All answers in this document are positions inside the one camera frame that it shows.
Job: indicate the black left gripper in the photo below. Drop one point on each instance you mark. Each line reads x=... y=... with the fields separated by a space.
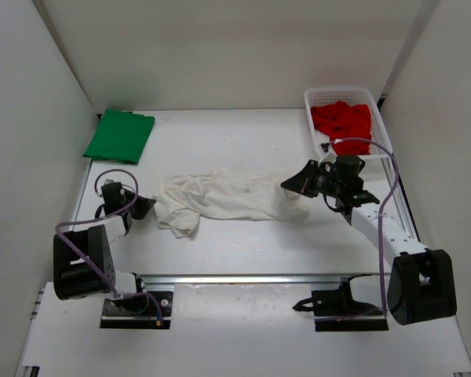
x=144 y=206

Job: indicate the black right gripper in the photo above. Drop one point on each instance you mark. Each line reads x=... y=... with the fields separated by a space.
x=304 y=183

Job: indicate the white t shirt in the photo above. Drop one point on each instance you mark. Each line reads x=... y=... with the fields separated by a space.
x=225 y=194

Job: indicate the green t shirt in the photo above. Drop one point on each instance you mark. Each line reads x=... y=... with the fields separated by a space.
x=120 y=137

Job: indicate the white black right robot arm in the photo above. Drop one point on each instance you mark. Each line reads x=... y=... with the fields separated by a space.
x=421 y=284

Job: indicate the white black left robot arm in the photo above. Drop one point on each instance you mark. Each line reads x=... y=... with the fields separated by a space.
x=83 y=265

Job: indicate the red t shirt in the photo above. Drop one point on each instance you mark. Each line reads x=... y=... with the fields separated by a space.
x=339 y=120

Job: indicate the white plastic basket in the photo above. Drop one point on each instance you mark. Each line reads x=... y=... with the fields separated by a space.
x=351 y=95

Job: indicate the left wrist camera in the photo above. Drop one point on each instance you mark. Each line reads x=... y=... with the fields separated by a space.
x=112 y=192

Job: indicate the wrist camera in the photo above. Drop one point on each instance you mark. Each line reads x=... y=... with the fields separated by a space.
x=112 y=192
x=348 y=167

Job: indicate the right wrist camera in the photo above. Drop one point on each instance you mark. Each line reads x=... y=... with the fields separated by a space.
x=348 y=167

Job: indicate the aluminium table rail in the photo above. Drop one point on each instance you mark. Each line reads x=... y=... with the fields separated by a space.
x=235 y=279

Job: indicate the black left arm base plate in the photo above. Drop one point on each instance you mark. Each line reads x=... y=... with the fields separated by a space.
x=140 y=313

